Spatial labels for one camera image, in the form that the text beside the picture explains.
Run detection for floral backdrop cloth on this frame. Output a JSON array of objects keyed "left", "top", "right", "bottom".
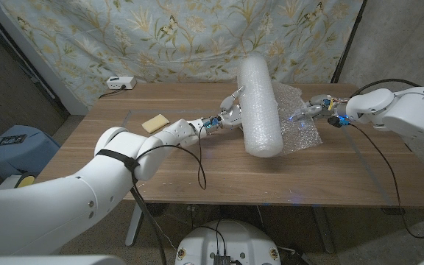
[{"left": 0, "top": 0, "right": 364, "bottom": 108}]

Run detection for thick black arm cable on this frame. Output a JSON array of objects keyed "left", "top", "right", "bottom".
[
  {"left": 128, "top": 183, "right": 169, "bottom": 265},
  {"left": 349, "top": 77, "right": 423, "bottom": 99}
]

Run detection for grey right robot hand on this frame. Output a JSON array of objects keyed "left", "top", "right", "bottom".
[{"left": 289, "top": 93, "right": 347, "bottom": 122}]

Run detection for yellow black-rimmed pad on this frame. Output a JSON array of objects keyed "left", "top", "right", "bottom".
[{"left": 14, "top": 173, "right": 36, "bottom": 189}]

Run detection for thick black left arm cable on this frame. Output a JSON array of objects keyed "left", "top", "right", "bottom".
[{"left": 128, "top": 183, "right": 169, "bottom": 265}]

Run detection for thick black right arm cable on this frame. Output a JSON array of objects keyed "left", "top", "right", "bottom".
[{"left": 349, "top": 77, "right": 423, "bottom": 99}]

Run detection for white power strip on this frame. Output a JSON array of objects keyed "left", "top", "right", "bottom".
[{"left": 105, "top": 76, "right": 138, "bottom": 91}]

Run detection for yellow sponge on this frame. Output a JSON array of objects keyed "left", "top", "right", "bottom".
[{"left": 141, "top": 113, "right": 171, "bottom": 134}]

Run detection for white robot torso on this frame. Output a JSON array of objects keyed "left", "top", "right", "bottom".
[{"left": 174, "top": 219, "right": 282, "bottom": 265}]

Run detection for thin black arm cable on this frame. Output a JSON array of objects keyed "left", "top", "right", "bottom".
[
  {"left": 135, "top": 123, "right": 213, "bottom": 191},
  {"left": 347, "top": 123, "right": 424, "bottom": 240}
]

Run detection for black backdrop pole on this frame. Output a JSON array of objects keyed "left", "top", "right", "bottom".
[{"left": 331, "top": 0, "right": 367, "bottom": 85}]

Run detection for bubble wrap roll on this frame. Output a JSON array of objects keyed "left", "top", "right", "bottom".
[{"left": 236, "top": 54, "right": 324, "bottom": 159}]

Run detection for black round fan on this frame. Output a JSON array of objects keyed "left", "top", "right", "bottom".
[{"left": 144, "top": 202, "right": 169, "bottom": 219}]

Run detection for black torso cable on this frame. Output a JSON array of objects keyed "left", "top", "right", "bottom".
[{"left": 196, "top": 219, "right": 228, "bottom": 255}]

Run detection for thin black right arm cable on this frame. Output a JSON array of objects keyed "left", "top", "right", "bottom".
[{"left": 347, "top": 123, "right": 424, "bottom": 240}]

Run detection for black torso device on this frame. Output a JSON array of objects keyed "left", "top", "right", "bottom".
[{"left": 212, "top": 253, "right": 232, "bottom": 265}]

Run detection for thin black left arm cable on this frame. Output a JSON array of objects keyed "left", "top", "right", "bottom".
[{"left": 135, "top": 123, "right": 213, "bottom": 191}]

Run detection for black power strip cable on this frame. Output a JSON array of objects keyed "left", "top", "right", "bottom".
[{"left": 99, "top": 85, "right": 127, "bottom": 100}]

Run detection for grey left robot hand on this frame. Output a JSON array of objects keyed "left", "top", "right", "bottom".
[{"left": 204, "top": 86, "right": 247, "bottom": 131}]

